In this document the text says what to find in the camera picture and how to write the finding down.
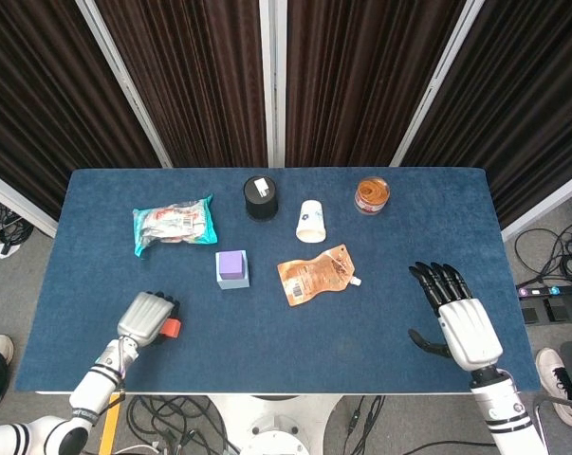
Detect light blue cube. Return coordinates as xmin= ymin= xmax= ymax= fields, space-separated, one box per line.
xmin=214 ymin=249 xmax=251 ymax=290

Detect white sneaker black laces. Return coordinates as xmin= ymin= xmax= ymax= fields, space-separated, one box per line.
xmin=535 ymin=348 xmax=572 ymax=427

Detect yellow post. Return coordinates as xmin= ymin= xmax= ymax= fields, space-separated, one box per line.
xmin=98 ymin=391 xmax=124 ymax=455

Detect white paper cup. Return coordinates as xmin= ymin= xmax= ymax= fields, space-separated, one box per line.
xmin=295 ymin=199 xmax=327 ymax=244

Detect teal snack bag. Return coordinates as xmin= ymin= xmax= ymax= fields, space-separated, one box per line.
xmin=132 ymin=193 xmax=219 ymax=260

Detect orange spout pouch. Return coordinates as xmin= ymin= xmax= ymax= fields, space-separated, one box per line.
xmin=276 ymin=244 xmax=363 ymax=308

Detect black power strip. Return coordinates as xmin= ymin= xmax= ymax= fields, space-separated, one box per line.
xmin=515 ymin=282 xmax=572 ymax=300

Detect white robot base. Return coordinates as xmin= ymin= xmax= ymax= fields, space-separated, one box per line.
xmin=204 ymin=392 xmax=348 ymax=455

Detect white partition frame post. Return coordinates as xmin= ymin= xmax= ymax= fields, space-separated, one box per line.
xmin=390 ymin=0 xmax=486 ymax=168
xmin=259 ymin=0 xmax=287 ymax=168
xmin=75 ymin=0 xmax=174 ymax=169

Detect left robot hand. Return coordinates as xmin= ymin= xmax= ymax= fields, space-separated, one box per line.
xmin=117 ymin=289 xmax=181 ymax=346

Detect clear jar orange contents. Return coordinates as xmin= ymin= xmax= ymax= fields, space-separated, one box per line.
xmin=354 ymin=176 xmax=392 ymax=215

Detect blue fabric table cover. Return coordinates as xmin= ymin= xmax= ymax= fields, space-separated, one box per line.
xmin=13 ymin=166 xmax=539 ymax=394

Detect black cable with inline box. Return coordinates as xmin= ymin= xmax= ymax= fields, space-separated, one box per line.
xmin=346 ymin=395 xmax=386 ymax=449

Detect brown pleated curtain panel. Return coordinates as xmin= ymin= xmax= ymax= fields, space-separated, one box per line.
xmin=285 ymin=0 xmax=467 ymax=168
xmin=95 ymin=0 xmax=268 ymax=168
xmin=401 ymin=0 xmax=572 ymax=228
xmin=0 ymin=0 xmax=163 ymax=222

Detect black mesh pen holder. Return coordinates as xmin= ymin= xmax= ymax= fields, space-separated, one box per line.
xmin=243 ymin=175 xmax=281 ymax=222

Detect purple cube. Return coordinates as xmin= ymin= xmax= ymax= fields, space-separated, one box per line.
xmin=218 ymin=250 xmax=246 ymax=280

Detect white partition bottom rail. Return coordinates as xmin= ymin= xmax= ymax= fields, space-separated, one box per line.
xmin=501 ymin=165 xmax=572 ymax=243
xmin=0 ymin=164 xmax=59 ymax=238

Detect black floor cable tangle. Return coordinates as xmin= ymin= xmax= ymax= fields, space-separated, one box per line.
xmin=0 ymin=191 xmax=35 ymax=251
xmin=512 ymin=193 xmax=572 ymax=290
xmin=123 ymin=395 xmax=242 ymax=455

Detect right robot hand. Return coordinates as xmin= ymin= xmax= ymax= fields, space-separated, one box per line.
xmin=407 ymin=261 xmax=504 ymax=372

